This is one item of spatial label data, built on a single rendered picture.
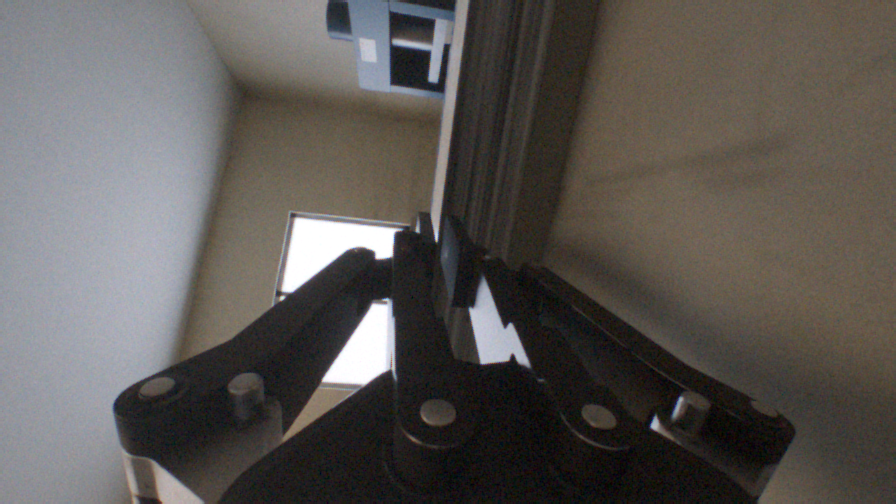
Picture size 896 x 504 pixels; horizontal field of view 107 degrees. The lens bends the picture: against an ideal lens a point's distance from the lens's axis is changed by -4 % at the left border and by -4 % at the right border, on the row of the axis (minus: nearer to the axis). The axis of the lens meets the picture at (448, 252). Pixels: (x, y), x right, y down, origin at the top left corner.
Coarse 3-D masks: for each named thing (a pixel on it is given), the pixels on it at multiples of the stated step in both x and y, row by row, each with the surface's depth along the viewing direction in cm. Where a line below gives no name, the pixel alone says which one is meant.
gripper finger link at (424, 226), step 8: (424, 216) 20; (424, 224) 18; (432, 224) 19; (424, 232) 17; (432, 232) 17; (424, 240) 15; (432, 240) 16; (424, 248) 15; (432, 248) 15; (424, 256) 15; (432, 256) 15; (424, 264) 15; (432, 264) 15; (432, 272) 16; (432, 280) 16
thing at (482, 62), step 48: (480, 0) 23; (528, 0) 24; (576, 0) 24; (480, 48) 24; (528, 48) 25; (576, 48) 25; (480, 96) 25; (528, 96) 26; (576, 96) 26; (480, 144) 26; (528, 144) 27; (480, 192) 28; (528, 192) 28; (480, 240) 29; (528, 240) 29; (432, 288) 30
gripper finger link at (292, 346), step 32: (352, 256) 13; (320, 288) 10; (352, 288) 11; (256, 320) 8; (288, 320) 8; (320, 320) 9; (352, 320) 12; (224, 352) 7; (256, 352) 7; (288, 352) 8; (320, 352) 9; (160, 384) 6; (192, 384) 6; (224, 384) 6; (288, 384) 8; (128, 416) 5; (160, 416) 5; (192, 416) 6; (288, 416) 8; (128, 448) 5; (160, 448) 5
